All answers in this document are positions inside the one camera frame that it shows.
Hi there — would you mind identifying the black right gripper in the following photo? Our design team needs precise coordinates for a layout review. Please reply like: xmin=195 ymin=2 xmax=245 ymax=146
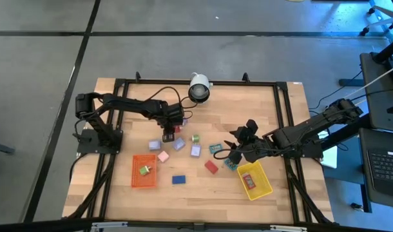
xmin=222 ymin=119 xmax=271 ymax=164

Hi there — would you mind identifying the red patterned box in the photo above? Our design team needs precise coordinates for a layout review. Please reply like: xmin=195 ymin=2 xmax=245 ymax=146
xmin=241 ymin=173 xmax=257 ymax=191

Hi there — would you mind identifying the office chair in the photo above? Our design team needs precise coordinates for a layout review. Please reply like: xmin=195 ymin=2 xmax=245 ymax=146
xmin=359 ymin=0 xmax=393 ymax=37

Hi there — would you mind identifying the yellow plastic basket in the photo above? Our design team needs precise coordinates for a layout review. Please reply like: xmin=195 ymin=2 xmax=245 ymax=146
xmin=236 ymin=160 xmax=274 ymax=201

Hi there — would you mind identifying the orange plastic basket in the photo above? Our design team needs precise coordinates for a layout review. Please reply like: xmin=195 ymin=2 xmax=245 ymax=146
xmin=131 ymin=153 xmax=158 ymax=189

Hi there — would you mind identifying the white sheet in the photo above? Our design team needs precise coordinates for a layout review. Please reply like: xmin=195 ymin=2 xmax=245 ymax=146
xmin=320 ymin=145 xmax=338 ymax=169

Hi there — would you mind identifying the black desk foot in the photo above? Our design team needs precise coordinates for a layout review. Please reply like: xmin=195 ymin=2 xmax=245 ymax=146
xmin=338 ymin=78 xmax=365 ymax=87

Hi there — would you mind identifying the dark desk with laptop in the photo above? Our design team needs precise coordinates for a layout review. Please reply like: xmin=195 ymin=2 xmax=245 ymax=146
xmin=358 ymin=128 xmax=393 ymax=213

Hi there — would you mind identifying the black side desk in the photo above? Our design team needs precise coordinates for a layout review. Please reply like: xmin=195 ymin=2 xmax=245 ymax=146
xmin=359 ymin=51 xmax=393 ymax=133

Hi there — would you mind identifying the black laptop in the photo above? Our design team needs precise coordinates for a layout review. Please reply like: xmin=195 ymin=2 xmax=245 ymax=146
xmin=366 ymin=148 xmax=393 ymax=200

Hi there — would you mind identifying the gray furniture foot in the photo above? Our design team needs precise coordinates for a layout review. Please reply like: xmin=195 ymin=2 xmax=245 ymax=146
xmin=0 ymin=140 xmax=15 ymax=155

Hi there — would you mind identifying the black diagonal pole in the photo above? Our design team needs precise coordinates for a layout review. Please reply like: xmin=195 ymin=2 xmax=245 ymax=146
xmin=371 ymin=34 xmax=393 ymax=64

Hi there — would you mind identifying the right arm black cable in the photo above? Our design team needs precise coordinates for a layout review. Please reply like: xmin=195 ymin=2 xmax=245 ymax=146
xmin=213 ymin=146 xmax=249 ymax=161

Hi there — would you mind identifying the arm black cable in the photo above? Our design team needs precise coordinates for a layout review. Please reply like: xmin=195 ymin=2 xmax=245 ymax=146
xmin=213 ymin=146 xmax=249 ymax=161
xmin=144 ymin=85 xmax=199 ymax=121

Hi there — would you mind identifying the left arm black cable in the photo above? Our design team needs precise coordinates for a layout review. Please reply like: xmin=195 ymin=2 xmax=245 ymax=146
xmin=144 ymin=85 xmax=199 ymax=121

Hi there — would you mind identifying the black metal table frame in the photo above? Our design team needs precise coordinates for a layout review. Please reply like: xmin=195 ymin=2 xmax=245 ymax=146
xmin=62 ymin=71 xmax=335 ymax=228

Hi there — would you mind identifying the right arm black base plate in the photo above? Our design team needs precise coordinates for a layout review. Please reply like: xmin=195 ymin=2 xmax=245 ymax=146
xmin=276 ymin=132 xmax=323 ymax=159

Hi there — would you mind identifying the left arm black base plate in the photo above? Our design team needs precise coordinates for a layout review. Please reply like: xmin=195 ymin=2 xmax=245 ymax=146
xmin=76 ymin=128 xmax=123 ymax=155

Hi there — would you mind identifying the silver aluminium bracket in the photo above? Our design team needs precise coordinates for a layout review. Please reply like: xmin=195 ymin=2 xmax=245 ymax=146
xmin=91 ymin=221 xmax=129 ymax=230
xmin=269 ymin=224 xmax=309 ymax=232

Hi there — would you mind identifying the white cable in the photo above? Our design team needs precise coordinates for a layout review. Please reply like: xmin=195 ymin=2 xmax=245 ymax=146
xmin=343 ymin=61 xmax=393 ymax=99

